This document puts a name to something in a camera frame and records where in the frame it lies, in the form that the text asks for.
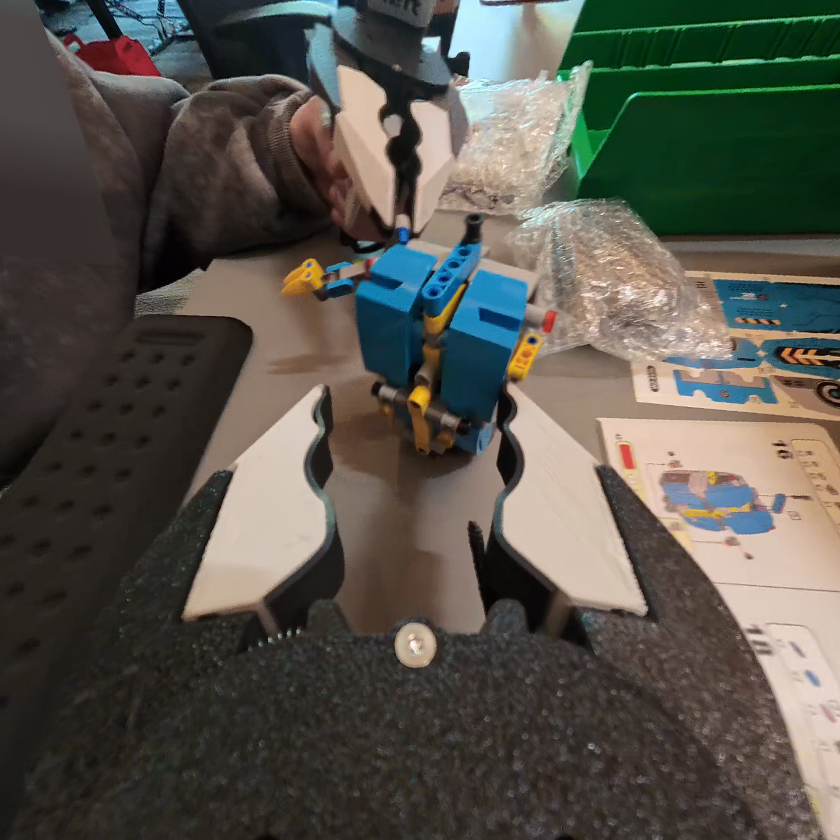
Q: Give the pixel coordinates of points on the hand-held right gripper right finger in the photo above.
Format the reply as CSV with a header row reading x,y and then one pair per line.
x,y
564,525

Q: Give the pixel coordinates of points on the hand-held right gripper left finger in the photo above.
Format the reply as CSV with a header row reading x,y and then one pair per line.
x,y
262,525

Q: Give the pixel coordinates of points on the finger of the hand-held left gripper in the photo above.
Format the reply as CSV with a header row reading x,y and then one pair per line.
x,y
436,151
361,138

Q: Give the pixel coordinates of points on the grey angled beam assembly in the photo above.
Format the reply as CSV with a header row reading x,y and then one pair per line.
x,y
371,253

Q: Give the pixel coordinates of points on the blue connector brick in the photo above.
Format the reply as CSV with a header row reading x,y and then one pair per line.
x,y
341,285

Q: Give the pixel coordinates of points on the yellow twin cone piece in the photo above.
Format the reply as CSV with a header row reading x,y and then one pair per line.
x,y
303,277

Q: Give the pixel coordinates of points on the blue toy brick robot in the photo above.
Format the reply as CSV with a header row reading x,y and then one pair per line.
x,y
420,328

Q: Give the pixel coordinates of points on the grey desk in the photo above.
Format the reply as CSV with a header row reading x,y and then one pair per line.
x,y
407,525

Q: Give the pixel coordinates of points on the person's left hand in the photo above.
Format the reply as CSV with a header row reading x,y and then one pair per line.
x,y
321,157

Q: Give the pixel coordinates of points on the clear plastic bag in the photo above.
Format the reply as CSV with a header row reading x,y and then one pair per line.
x,y
610,282
512,144

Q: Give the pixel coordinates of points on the black mesh chair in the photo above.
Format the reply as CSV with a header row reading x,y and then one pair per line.
x,y
249,39

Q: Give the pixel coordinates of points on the black perforated pad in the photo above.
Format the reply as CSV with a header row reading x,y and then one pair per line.
x,y
98,492

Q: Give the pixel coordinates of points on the white instruction booklet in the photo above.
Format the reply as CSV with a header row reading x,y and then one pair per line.
x,y
754,558

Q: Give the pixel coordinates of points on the blue sticker sheet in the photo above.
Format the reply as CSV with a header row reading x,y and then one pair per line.
x,y
754,341

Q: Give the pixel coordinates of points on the green storage bin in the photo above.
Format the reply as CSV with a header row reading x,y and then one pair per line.
x,y
709,131

